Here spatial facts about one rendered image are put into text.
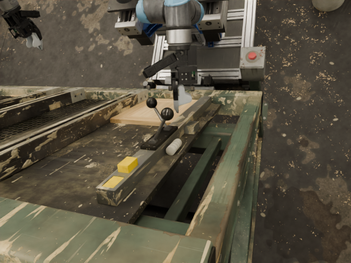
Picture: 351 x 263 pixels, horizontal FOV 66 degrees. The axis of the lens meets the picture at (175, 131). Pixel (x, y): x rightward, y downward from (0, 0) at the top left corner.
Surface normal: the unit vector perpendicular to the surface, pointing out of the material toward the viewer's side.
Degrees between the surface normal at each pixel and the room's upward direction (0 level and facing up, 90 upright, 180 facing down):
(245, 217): 0
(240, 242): 0
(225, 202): 58
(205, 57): 0
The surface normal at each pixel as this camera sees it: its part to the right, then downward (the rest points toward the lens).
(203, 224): -0.04, -0.94
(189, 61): 0.00, 0.33
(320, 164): -0.31, -0.23
